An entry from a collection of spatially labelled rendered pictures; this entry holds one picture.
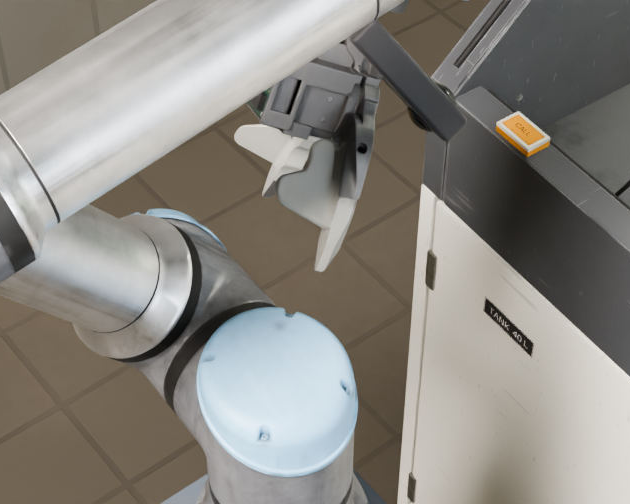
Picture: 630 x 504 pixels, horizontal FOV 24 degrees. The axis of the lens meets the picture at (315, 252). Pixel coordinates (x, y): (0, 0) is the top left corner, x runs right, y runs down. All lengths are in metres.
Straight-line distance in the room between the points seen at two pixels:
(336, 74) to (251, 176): 1.79
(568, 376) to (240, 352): 0.61
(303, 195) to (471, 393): 0.83
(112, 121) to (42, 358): 1.79
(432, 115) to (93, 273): 0.27
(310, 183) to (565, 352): 0.63
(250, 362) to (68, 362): 1.48
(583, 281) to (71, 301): 0.63
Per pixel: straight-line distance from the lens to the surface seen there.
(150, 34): 0.80
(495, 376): 1.75
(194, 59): 0.80
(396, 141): 2.89
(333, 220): 1.03
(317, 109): 1.04
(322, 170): 1.04
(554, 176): 1.48
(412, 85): 1.07
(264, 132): 1.13
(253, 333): 1.09
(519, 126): 1.51
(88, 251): 1.04
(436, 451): 1.99
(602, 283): 1.48
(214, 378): 1.07
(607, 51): 1.71
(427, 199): 1.69
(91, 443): 2.44
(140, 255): 1.08
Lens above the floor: 1.97
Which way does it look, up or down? 47 degrees down
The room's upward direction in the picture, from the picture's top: straight up
